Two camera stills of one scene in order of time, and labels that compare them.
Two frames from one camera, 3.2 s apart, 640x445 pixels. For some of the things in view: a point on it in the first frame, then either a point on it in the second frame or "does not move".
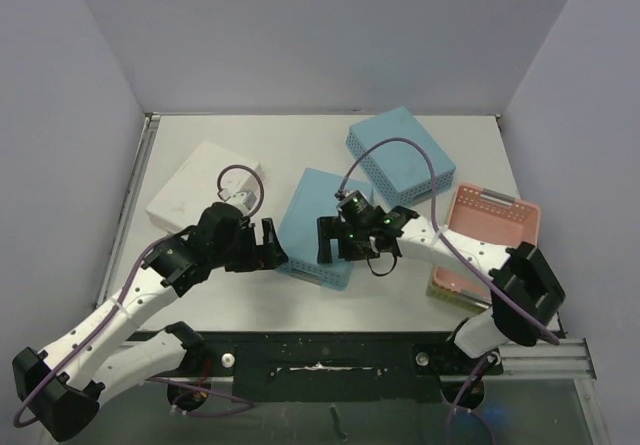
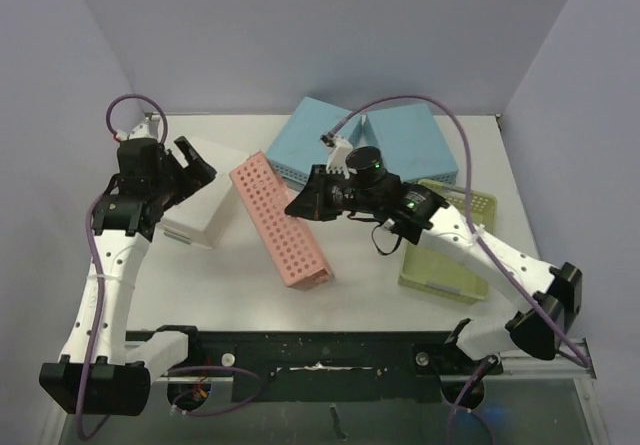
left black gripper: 262,257 -> 198,173
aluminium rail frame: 544,360 does not move
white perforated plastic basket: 197,182 does not move
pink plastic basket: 483,214 -> 291,238
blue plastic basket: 314,197 -> 300,144
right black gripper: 340,240 -> 320,195
